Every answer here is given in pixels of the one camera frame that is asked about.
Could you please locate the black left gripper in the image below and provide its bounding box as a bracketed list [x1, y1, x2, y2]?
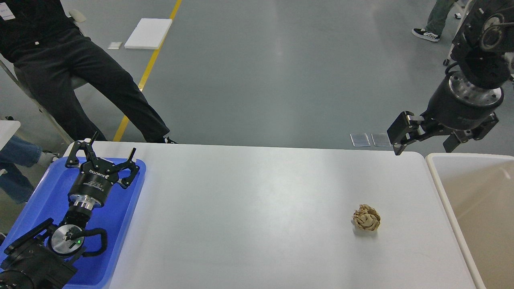
[65, 132, 141, 209]

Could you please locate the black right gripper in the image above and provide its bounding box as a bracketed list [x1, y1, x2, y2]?
[387, 71, 504, 156]

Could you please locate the brown paper ball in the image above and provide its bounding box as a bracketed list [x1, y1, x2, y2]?
[352, 204, 381, 232]

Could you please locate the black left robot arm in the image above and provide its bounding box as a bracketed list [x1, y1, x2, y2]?
[1, 139, 146, 289]

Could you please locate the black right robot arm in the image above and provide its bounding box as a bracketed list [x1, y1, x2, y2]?
[387, 0, 513, 155]

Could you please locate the clear floor plate right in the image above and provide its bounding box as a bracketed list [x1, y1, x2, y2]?
[371, 133, 392, 147]

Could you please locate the clear floor plate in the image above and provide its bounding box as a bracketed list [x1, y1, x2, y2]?
[371, 133, 392, 147]
[349, 133, 371, 147]

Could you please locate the blue plastic tray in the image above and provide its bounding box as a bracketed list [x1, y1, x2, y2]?
[1, 159, 146, 289]

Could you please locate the clear floor plate left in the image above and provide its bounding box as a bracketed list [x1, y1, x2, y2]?
[349, 133, 371, 147]

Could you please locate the beige plastic bin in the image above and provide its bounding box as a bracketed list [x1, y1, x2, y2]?
[426, 153, 514, 289]

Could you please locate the person in blue jeans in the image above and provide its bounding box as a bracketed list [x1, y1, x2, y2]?
[0, 135, 59, 204]

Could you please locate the white side table corner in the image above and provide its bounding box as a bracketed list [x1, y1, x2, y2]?
[0, 120, 21, 150]

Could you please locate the person with checkered sneaker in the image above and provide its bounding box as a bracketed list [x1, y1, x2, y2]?
[411, 0, 457, 43]

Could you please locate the small white floor card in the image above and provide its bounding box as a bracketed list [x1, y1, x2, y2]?
[108, 42, 122, 50]

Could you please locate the person in black clothes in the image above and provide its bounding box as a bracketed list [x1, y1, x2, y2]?
[0, 0, 174, 143]

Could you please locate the white foam board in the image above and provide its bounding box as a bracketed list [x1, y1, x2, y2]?
[124, 18, 173, 50]

